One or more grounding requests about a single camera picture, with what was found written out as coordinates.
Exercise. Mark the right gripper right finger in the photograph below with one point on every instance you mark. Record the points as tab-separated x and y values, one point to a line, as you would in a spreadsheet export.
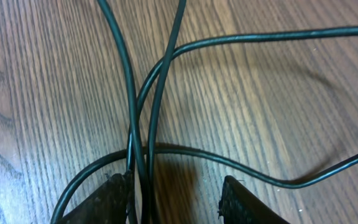
239	205

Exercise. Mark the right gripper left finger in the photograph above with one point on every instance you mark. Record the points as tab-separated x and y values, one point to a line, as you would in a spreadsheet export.
106	205

